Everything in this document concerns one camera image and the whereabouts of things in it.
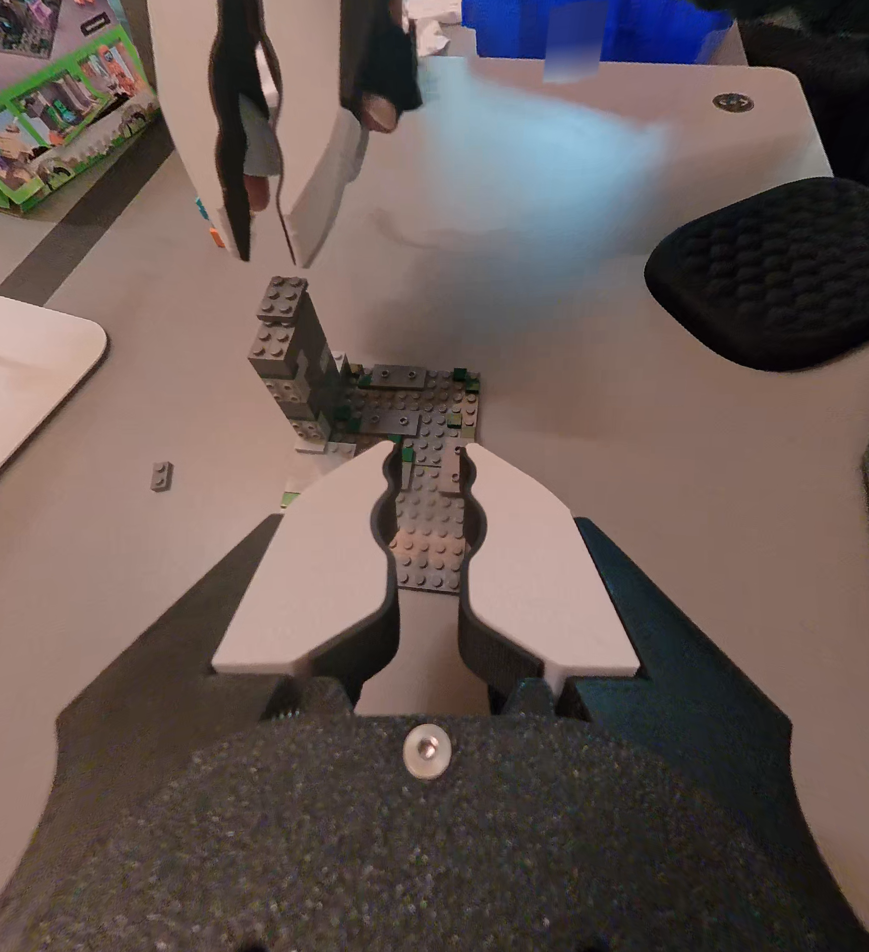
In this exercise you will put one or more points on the dark cloth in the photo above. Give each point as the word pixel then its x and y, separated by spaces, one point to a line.
pixel 836 74

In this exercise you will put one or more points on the blue plastic crate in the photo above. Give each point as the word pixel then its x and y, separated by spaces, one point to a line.
pixel 650 30

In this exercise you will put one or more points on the white book stand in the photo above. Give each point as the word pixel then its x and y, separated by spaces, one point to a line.
pixel 25 357

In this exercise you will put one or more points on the grey toy brick model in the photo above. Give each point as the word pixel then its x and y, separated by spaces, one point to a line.
pixel 434 535

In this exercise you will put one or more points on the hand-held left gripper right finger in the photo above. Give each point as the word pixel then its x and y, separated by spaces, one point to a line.
pixel 546 587

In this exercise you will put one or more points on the black chair armrest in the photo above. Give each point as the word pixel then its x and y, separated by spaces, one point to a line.
pixel 776 275

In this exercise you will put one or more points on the grey desk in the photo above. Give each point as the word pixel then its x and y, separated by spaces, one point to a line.
pixel 590 483

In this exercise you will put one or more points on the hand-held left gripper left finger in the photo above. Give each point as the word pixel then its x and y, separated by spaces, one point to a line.
pixel 308 587

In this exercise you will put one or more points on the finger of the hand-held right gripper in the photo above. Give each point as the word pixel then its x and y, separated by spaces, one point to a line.
pixel 311 74
pixel 181 89

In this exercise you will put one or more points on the round desk bolt cap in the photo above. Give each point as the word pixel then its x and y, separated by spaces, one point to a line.
pixel 733 102

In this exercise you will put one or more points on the green picture-grid toy box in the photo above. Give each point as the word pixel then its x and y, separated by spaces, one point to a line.
pixel 55 134

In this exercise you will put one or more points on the small grey two-stud brick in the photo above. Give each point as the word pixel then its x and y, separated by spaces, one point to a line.
pixel 162 476

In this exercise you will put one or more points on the person's right hand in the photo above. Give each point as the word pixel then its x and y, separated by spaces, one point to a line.
pixel 381 113

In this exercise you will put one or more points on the dark purple toy box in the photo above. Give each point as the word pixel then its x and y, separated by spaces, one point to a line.
pixel 25 22

